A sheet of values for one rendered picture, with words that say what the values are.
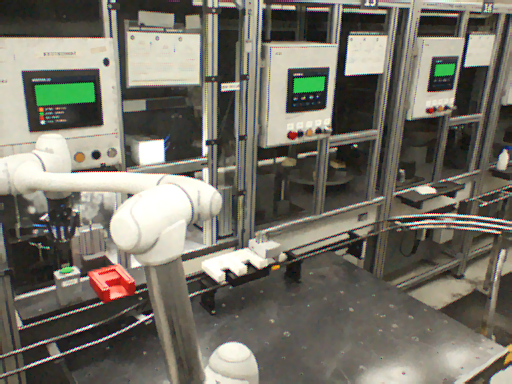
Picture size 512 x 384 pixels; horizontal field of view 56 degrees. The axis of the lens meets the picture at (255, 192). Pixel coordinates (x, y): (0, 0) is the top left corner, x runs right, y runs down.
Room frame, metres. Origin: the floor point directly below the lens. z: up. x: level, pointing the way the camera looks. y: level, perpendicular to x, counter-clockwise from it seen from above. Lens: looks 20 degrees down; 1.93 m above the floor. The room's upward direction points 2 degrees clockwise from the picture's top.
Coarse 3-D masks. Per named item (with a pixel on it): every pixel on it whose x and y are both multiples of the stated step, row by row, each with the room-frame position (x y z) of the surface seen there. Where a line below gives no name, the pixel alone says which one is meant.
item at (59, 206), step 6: (48, 198) 1.51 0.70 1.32; (66, 198) 1.52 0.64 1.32; (48, 204) 1.50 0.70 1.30; (54, 204) 1.50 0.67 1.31; (60, 204) 1.50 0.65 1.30; (66, 204) 1.52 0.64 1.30; (48, 210) 1.51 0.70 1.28; (54, 210) 1.51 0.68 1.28; (60, 210) 1.52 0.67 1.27; (66, 210) 1.54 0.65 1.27; (72, 210) 1.55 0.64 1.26; (54, 216) 1.51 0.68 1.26; (60, 216) 1.52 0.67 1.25
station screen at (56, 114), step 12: (36, 84) 1.59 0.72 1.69; (48, 84) 1.61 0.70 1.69; (60, 84) 1.63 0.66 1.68; (96, 84) 1.70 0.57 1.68; (36, 96) 1.58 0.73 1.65; (96, 96) 1.70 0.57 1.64; (36, 108) 1.58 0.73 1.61; (48, 108) 1.60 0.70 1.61; (60, 108) 1.63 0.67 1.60; (72, 108) 1.65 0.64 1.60; (84, 108) 1.67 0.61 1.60; (96, 108) 1.70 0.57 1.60; (36, 120) 1.58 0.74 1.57; (48, 120) 1.60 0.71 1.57; (60, 120) 1.62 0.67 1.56; (72, 120) 1.65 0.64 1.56; (84, 120) 1.67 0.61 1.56; (96, 120) 1.70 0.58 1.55
